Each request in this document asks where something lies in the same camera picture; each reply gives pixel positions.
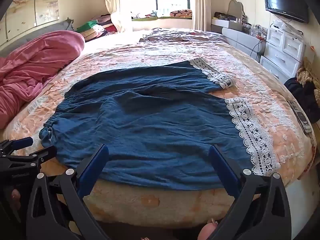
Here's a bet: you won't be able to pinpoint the person's left hand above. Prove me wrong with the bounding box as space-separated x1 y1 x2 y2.
9 189 22 211

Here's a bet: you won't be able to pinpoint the cloud-shaped mirror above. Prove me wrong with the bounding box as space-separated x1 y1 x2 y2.
227 0 245 18

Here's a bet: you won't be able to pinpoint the person's right hand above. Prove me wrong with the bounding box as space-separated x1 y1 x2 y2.
197 218 221 240

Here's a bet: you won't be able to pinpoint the blossom tree wall painting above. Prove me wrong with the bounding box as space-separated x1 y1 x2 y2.
0 0 61 42

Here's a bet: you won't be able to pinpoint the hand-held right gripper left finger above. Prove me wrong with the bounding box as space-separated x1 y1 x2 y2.
26 144 110 240

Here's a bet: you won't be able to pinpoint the grey dresser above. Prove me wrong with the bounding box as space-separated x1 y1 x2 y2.
211 17 266 61

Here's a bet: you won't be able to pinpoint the grey patterned bedspread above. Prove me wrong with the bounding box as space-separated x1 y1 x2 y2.
139 27 225 43

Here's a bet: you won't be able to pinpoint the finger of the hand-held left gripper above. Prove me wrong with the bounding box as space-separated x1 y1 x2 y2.
0 145 58 167
0 137 34 156

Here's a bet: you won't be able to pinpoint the cream curtain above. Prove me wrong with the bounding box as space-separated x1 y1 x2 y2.
191 0 213 32
105 0 133 33

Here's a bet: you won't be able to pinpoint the bed with peach floral cover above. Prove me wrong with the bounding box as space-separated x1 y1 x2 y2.
0 27 316 230

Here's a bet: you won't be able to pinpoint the pile of colourful clothes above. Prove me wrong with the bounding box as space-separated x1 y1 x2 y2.
76 14 118 42

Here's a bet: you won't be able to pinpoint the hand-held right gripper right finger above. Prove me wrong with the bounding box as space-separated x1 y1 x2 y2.
208 144 292 240

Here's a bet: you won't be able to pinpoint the grey remote control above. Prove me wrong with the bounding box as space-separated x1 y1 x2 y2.
287 100 314 134

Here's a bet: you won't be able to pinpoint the black flat television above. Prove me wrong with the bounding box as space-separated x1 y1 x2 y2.
263 0 309 23

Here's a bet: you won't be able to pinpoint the white drawer cabinet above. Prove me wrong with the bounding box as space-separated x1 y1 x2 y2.
260 26 307 84

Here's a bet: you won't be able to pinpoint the pile of dark clothes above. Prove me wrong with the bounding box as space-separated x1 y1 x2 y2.
284 77 320 125

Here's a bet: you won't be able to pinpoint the pink quilt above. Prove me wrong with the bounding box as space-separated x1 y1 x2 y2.
0 30 85 130

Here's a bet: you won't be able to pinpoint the green window seat mat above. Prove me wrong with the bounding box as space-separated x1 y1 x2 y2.
131 16 193 21

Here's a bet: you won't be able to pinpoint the floral cloth on window seat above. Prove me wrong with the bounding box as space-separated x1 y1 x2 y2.
170 9 193 18

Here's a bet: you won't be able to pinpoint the blue pants with white lace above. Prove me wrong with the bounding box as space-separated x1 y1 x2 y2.
39 57 281 191

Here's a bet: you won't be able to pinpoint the yellow knitted cloth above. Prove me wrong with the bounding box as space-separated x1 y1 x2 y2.
296 57 320 91

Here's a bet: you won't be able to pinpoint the grey pillow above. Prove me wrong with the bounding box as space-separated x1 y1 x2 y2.
0 17 75 57

